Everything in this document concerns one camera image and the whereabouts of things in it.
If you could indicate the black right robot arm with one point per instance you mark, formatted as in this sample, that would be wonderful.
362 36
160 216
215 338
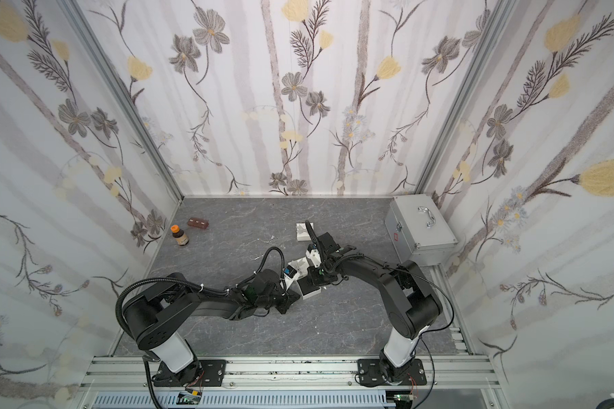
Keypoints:
411 301

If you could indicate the white slotted cable duct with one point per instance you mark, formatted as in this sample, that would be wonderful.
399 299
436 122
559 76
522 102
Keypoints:
279 399

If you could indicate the white bow gift box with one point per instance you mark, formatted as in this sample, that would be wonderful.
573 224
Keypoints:
301 266
302 233

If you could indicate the far white bow gift box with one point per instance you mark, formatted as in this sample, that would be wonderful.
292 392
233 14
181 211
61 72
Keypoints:
302 233

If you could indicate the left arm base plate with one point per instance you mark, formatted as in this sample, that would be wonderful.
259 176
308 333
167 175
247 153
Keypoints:
205 373

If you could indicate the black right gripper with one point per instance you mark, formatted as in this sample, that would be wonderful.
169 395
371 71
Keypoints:
325 245

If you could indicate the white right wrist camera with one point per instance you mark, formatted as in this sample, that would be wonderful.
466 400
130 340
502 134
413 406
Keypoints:
313 256

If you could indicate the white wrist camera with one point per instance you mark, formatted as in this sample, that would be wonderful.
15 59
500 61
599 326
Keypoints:
313 256
290 275

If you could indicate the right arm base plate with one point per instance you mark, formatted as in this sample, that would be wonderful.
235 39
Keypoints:
376 372

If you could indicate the silver aluminium first aid case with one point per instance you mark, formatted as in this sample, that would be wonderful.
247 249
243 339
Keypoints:
418 231

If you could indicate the small brown block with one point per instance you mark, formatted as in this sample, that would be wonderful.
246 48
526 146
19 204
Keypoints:
195 222

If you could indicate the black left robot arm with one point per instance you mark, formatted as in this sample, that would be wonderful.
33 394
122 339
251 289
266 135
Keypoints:
152 311

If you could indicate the brown bottle orange cap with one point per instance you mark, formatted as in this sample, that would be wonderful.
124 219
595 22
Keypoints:
179 235

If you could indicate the aluminium mounting rail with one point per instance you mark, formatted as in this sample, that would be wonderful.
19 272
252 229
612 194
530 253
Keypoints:
242 373

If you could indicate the left white bow gift box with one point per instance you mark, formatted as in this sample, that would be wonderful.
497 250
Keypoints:
301 266

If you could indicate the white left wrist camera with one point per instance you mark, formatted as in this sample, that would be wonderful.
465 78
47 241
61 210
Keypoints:
290 275

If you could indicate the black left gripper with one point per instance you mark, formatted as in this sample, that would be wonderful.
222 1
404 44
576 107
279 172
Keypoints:
291 295

